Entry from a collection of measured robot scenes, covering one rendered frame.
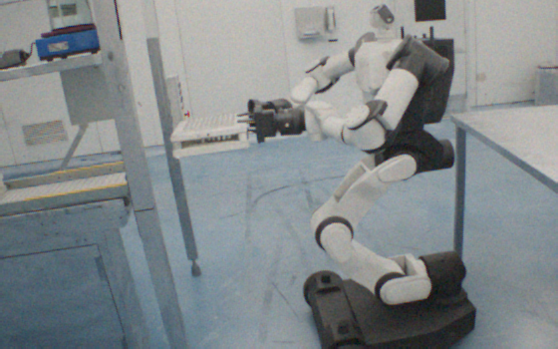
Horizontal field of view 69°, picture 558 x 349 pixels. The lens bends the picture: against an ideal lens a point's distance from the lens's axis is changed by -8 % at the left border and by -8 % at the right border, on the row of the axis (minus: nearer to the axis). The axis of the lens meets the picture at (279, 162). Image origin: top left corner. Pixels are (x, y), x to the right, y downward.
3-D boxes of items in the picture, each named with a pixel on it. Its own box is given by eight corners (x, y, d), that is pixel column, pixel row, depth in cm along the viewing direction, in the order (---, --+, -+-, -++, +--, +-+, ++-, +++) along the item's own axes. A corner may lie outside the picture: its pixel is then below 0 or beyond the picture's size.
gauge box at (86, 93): (136, 111, 159) (127, 57, 153) (132, 116, 149) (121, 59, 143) (79, 120, 156) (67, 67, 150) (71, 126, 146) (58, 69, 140)
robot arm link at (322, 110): (304, 129, 146) (324, 138, 134) (302, 103, 143) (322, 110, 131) (321, 126, 148) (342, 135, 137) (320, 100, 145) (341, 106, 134)
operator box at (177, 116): (185, 120, 238) (178, 73, 230) (184, 126, 222) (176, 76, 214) (175, 122, 237) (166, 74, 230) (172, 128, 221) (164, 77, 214)
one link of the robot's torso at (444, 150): (441, 163, 168) (440, 119, 163) (456, 173, 156) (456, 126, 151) (374, 173, 167) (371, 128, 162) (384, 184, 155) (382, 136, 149)
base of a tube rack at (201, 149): (173, 158, 139) (172, 151, 139) (182, 140, 163) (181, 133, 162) (249, 147, 141) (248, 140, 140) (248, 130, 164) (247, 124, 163)
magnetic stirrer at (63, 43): (115, 50, 148) (111, 24, 146) (101, 53, 128) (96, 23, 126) (60, 59, 146) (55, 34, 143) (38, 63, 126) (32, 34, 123)
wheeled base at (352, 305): (436, 284, 208) (438, 223, 198) (488, 354, 159) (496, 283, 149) (309, 306, 205) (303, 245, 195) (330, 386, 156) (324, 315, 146)
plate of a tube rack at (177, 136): (170, 143, 138) (169, 137, 137) (180, 127, 161) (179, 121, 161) (247, 132, 139) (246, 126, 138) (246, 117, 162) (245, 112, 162)
